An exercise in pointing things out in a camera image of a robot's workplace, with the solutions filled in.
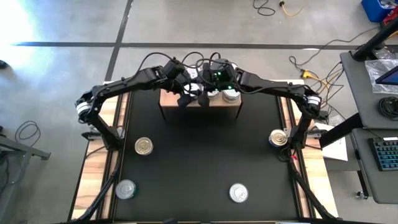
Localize black floor cable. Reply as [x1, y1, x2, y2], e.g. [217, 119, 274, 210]
[252, 0, 277, 17]
[288, 26, 379, 110]
[14, 120, 41, 147]

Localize silver mounting bracket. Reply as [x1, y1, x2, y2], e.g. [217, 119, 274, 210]
[306, 129, 324, 139]

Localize black table frame rail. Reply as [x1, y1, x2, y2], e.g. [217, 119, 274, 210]
[67, 74, 335, 224]

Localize gold top tin can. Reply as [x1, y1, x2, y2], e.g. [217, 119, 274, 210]
[134, 136, 154, 156]

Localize yellow cord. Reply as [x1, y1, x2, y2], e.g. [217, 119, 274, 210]
[280, 0, 308, 17]

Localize clear plastic bag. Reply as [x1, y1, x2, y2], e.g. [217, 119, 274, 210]
[364, 58, 398, 96]

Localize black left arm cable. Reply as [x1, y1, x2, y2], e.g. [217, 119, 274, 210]
[136, 51, 177, 73]

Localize black table mat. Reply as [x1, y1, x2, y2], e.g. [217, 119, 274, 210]
[113, 85, 299, 222]

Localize grey side desk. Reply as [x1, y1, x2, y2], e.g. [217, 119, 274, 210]
[340, 46, 398, 130]
[350, 127, 398, 205]

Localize blue tablet screen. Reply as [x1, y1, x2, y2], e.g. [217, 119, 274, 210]
[375, 65, 398, 85]

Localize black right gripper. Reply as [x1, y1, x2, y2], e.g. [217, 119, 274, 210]
[197, 70, 218, 108]

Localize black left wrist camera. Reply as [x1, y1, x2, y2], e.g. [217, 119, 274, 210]
[163, 59, 187, 79]

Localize grey metal stand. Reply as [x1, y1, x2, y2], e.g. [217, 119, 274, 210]
[0, 124, 52, 200]

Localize coiled black cable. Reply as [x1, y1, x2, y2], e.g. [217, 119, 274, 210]
[377, 96, 398, 121]

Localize backlit keyboard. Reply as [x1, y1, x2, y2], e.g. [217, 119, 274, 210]
[368, 136, 398, 172]

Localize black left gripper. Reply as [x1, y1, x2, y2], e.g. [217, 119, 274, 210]
[169, 73, 195, 109]

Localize blue plastic bin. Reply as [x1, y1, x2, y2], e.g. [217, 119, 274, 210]
[360, 0, 394, 23]

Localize wooden shelf black legs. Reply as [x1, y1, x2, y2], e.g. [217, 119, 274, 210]
[159, 68, 243, 119]

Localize teal chunk light tuna can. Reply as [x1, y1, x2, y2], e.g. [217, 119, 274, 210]
[268, 129, 289, 147]
[229, 182, 249, 203]

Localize white paper sheet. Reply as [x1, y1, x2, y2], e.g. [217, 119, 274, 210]
[322, 123, 349, 162]

